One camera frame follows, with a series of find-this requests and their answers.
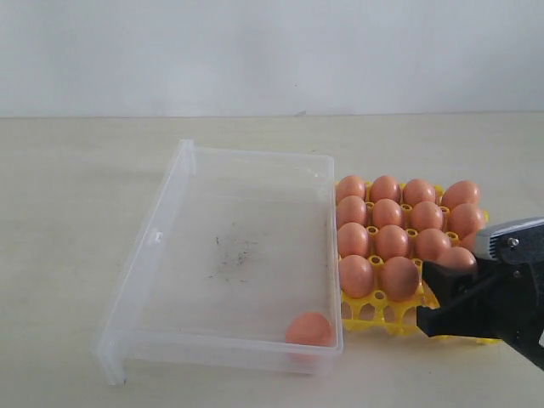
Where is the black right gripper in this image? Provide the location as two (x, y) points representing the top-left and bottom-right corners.
(416, 258), (543, 369)

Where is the brown egg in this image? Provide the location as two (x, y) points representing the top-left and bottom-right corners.
(369, 175), (401, 203)
(336, 195), (368, 229)
(336, 175), (366, 204)
(337, 222), (371, 258)
(441, 180), (480, 210)
(403, 178), (436, 207)
(436, 246), (478, 275)
(379, 257), (420, 302)
(371, 198), (404, 229)
(411, 201), (444, 231)
(459, 231), (477, 252)
(375, 224), (410, 261)
(338, 255), (374, 298)
(285, 312), (333, 347)
(414, 229), (451, 261)
(448, 203), (486, 239)

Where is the yellow plastic egg tray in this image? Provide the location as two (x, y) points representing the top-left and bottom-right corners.
(341, 181), (489, 336)

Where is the clear plastic storage box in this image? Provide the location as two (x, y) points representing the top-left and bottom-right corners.
(93, 139), (343, 385)

